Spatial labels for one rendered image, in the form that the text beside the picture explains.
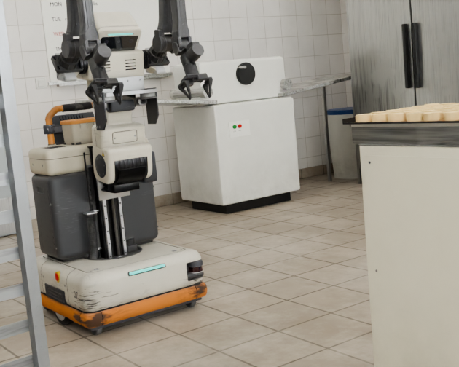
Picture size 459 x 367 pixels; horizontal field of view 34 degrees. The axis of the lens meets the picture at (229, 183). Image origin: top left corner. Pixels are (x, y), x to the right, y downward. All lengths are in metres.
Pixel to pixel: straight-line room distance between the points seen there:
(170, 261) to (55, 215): 0.56
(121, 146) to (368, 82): 3.47
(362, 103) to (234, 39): 1.38
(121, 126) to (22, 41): 2.83
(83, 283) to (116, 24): 1.11
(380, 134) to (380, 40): 4.25
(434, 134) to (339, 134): 5.28
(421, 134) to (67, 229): 1.99
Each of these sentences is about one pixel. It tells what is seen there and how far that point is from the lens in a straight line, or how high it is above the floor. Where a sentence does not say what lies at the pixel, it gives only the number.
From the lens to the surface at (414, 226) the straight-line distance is 2.07.
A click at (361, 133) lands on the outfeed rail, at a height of 0.87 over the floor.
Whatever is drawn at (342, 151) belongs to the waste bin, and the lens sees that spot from 7.27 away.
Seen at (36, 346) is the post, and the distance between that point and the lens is 1.90.
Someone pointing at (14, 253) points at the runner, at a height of 0.69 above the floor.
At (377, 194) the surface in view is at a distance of 2.13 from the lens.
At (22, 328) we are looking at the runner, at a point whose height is 0.51.
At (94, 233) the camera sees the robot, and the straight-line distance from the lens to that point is 3.54.
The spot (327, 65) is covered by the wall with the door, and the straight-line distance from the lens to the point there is 7.78.
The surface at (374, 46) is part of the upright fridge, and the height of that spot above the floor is 1.21.
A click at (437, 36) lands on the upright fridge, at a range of 5.95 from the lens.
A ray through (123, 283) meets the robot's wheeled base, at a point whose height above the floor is 0.21.
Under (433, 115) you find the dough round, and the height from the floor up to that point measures 0.92.
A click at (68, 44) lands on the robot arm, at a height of 1.25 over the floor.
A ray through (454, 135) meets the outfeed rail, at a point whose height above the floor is 0.86.
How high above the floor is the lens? 1.06
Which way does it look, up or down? 8 degrees down
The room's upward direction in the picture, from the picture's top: 5 degrees counter-clockwise
